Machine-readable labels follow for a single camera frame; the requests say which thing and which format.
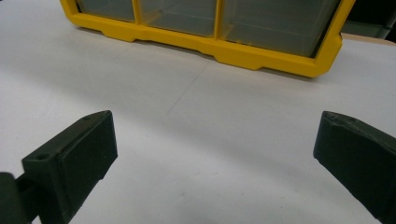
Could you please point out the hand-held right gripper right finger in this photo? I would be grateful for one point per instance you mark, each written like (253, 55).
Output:
(358, 152)

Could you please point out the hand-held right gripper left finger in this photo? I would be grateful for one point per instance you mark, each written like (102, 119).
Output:
(74, 161)

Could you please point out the clear plastic drawer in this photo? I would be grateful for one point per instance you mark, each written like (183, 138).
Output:
(274, 25)
(179, 15)
(106, 7)

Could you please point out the yellow drawer cabinet frame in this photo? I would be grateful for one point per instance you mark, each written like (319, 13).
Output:
(236, 53)

